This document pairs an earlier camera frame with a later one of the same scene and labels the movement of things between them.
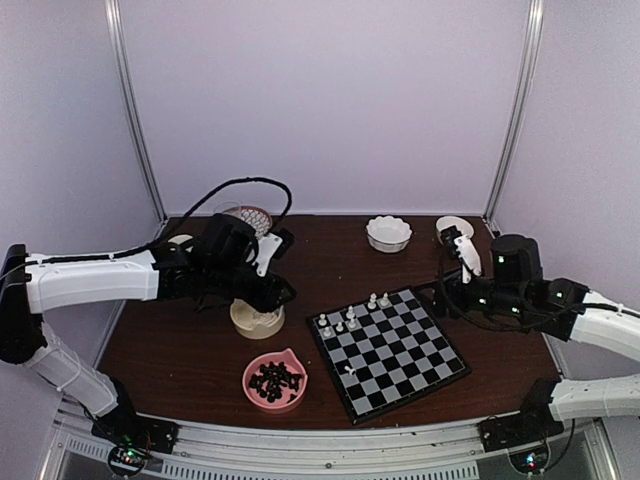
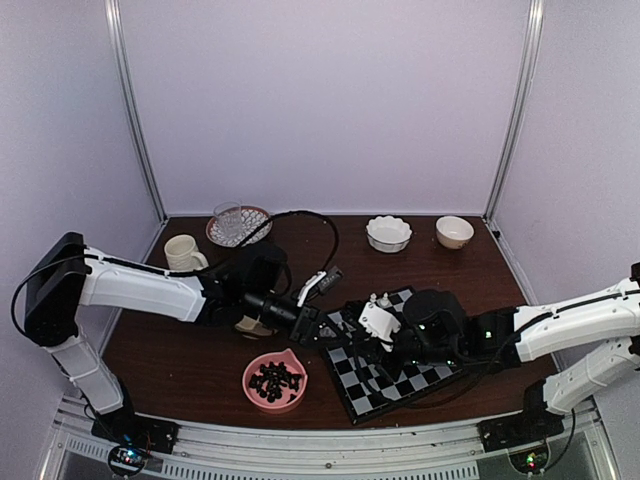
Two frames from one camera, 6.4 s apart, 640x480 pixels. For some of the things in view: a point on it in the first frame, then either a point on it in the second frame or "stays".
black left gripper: (267, 300) → (307, 327)
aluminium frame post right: (511, 136) stays
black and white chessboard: (384, 354) stays
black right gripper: (451, 287) → (372, 353)
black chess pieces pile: (271, 377) stays
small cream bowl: (447, 221) stays
